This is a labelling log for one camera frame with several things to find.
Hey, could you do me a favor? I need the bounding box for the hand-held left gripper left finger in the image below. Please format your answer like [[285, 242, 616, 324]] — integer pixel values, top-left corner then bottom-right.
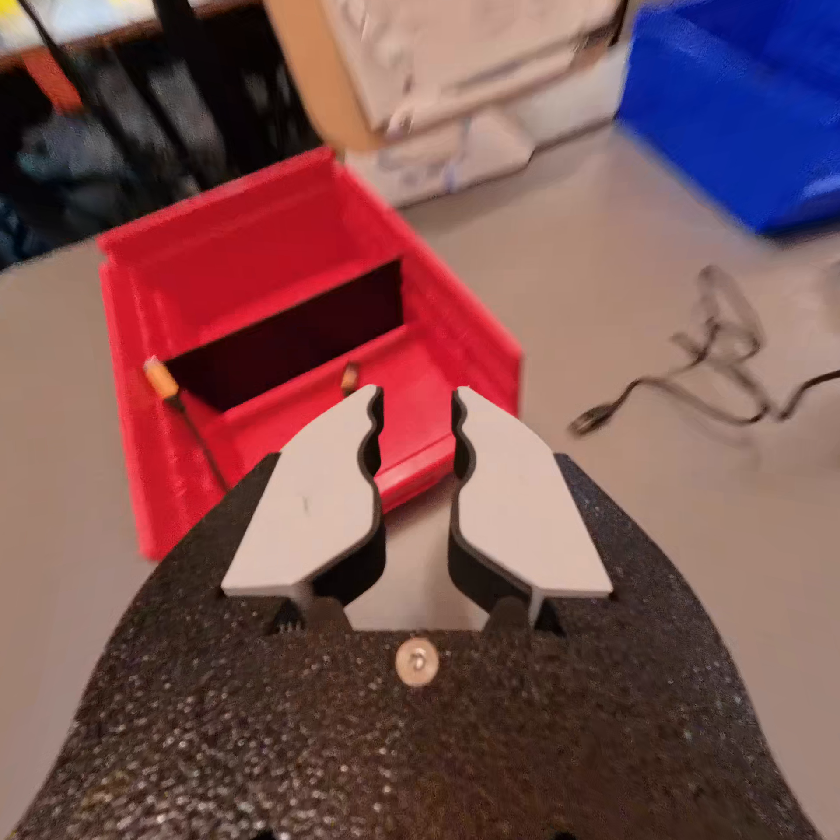
[[221, 384, 387, 608]]

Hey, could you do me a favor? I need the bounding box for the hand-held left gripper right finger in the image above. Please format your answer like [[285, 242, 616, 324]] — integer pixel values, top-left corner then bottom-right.
[[448, 386, 614, 624]]

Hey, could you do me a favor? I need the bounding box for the black cable with orange plugs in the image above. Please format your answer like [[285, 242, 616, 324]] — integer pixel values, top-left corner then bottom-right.
[[143, 354, 362, 493]]

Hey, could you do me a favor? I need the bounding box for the red plastic bin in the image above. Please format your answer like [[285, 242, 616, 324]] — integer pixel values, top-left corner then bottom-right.
[[97, 146, 524, 562]]

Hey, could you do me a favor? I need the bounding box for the black bin divider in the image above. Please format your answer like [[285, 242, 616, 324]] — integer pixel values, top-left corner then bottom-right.
[[164, 259, 404, 413]]

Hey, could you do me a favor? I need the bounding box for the white plastic packet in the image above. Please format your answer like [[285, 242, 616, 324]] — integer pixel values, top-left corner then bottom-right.
[[344, 108, 618, 207]]

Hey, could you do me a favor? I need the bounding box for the dark blurred furniture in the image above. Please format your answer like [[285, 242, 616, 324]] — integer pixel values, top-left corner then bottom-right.
[[0, 0, 329, 270]]

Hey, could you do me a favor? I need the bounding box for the brown cardboard box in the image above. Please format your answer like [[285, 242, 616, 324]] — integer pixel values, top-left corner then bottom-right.
[[262, 0, 631, 152]]

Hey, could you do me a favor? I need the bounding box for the blue plastic bin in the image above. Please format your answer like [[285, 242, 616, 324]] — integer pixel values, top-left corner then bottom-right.
[[615, 0, 840, 236]]

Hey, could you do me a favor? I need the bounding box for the tangled black cable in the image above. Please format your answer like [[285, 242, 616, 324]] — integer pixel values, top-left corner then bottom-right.
[[567, 262, 840, 437]]

